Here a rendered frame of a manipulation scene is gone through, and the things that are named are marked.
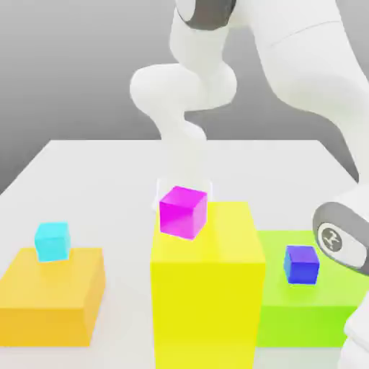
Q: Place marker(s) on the large orange box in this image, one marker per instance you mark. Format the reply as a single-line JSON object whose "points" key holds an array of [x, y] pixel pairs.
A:
{"points": [[43, 302]]}

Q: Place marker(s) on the small blue cube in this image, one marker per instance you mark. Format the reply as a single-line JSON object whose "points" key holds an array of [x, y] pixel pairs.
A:
{"points": [[301, 265]]}

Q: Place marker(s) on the large green box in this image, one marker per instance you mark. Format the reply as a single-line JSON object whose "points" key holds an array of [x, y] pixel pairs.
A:
{"points": [[299, 320]]}

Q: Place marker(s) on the large yellow box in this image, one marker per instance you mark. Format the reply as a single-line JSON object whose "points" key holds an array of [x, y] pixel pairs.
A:
{"points": [[207, 302]]}

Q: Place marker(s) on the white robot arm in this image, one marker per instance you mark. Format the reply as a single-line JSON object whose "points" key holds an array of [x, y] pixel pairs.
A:
{"points": [[305, 63]]}

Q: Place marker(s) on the small magenta cube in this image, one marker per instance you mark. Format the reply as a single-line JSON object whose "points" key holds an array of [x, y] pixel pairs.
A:
{"points": [[181, 214]]}

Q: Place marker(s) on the small cyan cube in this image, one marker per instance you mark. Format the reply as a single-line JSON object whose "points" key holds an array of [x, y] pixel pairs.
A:
{"points": [[52, 242]]}

